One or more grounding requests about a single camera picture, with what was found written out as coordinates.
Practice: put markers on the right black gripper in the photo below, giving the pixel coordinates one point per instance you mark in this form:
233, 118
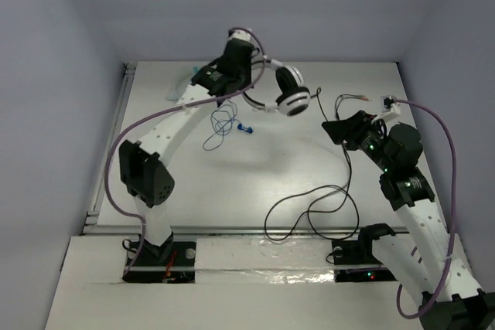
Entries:
351, 129

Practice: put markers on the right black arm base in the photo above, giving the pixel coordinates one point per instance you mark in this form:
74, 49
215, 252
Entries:
353, 260

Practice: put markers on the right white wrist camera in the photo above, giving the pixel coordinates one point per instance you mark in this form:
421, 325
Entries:
390, 110

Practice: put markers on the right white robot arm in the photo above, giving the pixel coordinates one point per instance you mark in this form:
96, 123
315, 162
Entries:
446, 294

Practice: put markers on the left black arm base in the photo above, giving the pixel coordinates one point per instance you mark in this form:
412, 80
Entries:
176, 267

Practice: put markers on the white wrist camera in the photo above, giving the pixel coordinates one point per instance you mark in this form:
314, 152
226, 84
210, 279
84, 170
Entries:
390, 110
241, 34

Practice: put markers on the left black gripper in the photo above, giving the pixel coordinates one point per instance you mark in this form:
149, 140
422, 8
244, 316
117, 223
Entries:
240, 52

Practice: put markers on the teal cat ear headphones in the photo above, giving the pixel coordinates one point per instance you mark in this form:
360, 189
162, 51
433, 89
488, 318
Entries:
181, 82

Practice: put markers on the white black headphones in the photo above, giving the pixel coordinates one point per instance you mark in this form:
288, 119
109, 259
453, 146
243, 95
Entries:
295, 96

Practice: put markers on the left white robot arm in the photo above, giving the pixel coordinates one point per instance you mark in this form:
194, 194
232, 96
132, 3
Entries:
143, 163

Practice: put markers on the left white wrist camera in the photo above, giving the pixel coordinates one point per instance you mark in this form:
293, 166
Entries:
241, 34

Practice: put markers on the aluminium frame rail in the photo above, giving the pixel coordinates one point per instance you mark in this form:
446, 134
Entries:
112, 140

